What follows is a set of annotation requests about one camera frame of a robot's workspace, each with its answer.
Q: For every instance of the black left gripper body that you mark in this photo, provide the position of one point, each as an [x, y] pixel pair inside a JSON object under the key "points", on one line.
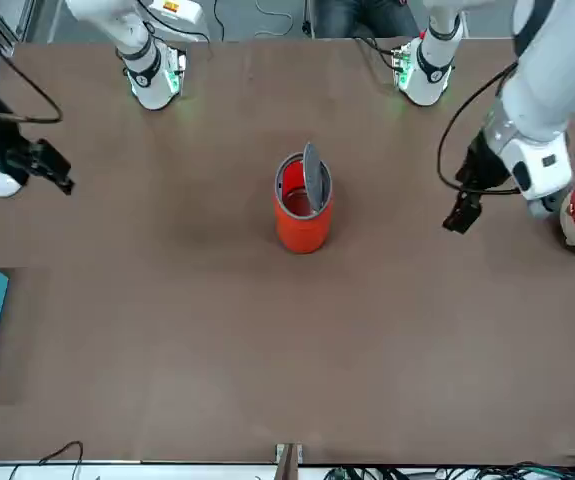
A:
{"points": [[484, 165]]}

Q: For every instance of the grey round bin lid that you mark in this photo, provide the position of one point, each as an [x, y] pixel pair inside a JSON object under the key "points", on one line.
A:
{"points": [[316, 175]]}

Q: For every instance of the red cylindrical trash bin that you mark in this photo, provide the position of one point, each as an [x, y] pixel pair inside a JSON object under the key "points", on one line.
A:
{"points": [[302, 235]]}

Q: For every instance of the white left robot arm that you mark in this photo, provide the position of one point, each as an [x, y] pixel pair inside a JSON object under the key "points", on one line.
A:
{"points": [[542, 100]]}

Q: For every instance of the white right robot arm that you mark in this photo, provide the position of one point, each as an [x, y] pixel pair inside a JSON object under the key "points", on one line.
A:
{"points": [[152, 80]]}

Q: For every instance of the white round disc device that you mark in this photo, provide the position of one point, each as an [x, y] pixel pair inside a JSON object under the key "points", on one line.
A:
{"points": [[6, 186]]}

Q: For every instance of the person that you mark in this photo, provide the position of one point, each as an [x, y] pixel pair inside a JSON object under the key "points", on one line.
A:
{"points": [[362, 17]]}

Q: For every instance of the white box with yellow label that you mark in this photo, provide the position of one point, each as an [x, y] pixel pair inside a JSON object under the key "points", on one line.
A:
{"points": [[179, 11]]}

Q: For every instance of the aluminium frame post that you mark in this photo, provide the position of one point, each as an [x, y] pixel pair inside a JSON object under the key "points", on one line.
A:
{"points": [[2, 35]]}

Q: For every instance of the metal table edge bracket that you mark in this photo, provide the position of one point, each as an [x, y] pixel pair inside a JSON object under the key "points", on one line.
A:
{"points": [[288, 457]]}

